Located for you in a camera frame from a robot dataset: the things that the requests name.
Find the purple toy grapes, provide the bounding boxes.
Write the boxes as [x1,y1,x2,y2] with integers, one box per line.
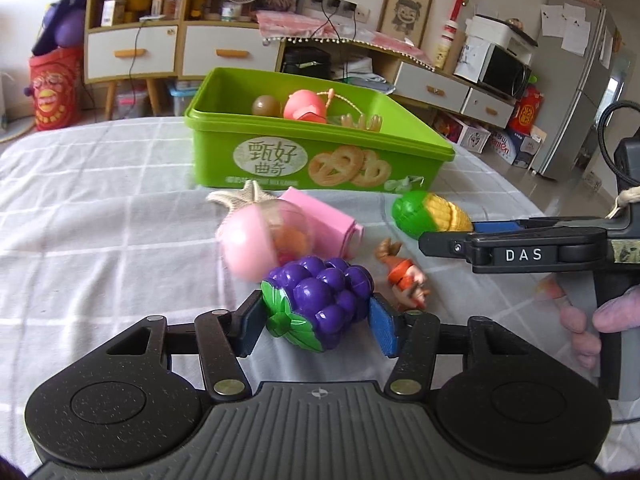
[260,255,376,352]

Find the pink capsule ball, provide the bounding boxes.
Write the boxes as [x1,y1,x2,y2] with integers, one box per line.
[216,199,317,281]

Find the pink toy block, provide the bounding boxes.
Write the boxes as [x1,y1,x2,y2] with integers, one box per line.
[277,186,365,261]

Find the beige rubber toy hand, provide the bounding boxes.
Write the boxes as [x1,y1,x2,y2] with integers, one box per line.
[339,112,385,133]

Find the clear plastic storage box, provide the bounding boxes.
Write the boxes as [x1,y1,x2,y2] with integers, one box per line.
[167,80,203,116]

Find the black microwave oven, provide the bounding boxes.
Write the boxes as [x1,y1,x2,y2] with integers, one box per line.
[477,42,532,101]

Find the black cable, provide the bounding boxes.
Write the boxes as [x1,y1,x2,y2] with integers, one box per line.
[597,101,640,181]

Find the purple plush toy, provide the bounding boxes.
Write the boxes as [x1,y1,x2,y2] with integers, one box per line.
[32,0,88,56]

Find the framed cartoon picture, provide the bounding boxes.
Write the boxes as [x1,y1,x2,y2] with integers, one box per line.
[376,0,433,50]

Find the white and red carton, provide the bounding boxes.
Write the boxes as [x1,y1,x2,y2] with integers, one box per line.
[452,115,491,153]

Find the wall socket strip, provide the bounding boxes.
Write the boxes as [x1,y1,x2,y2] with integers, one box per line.
[310,0,371,23]

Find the black case under desk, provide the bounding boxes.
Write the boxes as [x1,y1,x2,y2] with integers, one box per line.
[282,46,332,80]

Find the beaded toy string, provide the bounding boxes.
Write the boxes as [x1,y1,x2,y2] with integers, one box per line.
[320,87,363,113]

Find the person's right hand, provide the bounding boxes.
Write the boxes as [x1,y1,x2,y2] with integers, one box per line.
[534,279,640,378]

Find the red gift box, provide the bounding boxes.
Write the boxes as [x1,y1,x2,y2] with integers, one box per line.
[507,85,546,133]

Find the pink toy peach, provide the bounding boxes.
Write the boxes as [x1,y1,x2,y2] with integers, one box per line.
[283,89,331,123]

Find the beige toy starfish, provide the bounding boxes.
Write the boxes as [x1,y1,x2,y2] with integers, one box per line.
[206,179,280,211]

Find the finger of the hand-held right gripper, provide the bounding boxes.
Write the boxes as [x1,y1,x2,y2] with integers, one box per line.
[472,216,613,234]
[419,227,608,274]

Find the grey refrigerator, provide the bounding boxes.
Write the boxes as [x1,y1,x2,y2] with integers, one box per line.
[530,0,618,181]

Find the wooden shelf cabinet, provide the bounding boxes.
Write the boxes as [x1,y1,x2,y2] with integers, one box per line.
[84,0,286,116]

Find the small orange toy figurine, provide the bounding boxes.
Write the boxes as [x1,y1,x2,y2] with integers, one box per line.
[375,237,432,312]

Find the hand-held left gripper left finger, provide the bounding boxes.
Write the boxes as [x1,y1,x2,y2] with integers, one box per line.
[105,290,264,405]

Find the brown toy ball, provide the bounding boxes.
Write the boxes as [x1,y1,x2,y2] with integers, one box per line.
[251,95,282,118]

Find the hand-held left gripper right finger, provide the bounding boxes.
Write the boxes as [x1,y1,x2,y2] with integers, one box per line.
[369,292,533,396]

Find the toy corn cob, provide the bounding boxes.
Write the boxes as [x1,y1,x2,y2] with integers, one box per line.
[390,190,475,240]

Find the red printed bag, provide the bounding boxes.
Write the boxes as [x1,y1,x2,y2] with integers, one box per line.
[28,45,83,132]

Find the wooden corner desk with drawers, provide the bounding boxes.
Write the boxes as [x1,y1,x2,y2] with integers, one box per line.
[277,40,516,128]

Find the green plastic biscuit box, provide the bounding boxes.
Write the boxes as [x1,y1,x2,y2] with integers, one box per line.
[184,66,456,192]

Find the yellow and white tube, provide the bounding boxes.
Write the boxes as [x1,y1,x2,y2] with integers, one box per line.
[435,20,458,68]

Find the pink tablecloth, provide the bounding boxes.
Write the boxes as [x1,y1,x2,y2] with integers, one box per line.
[256,10,436,68]

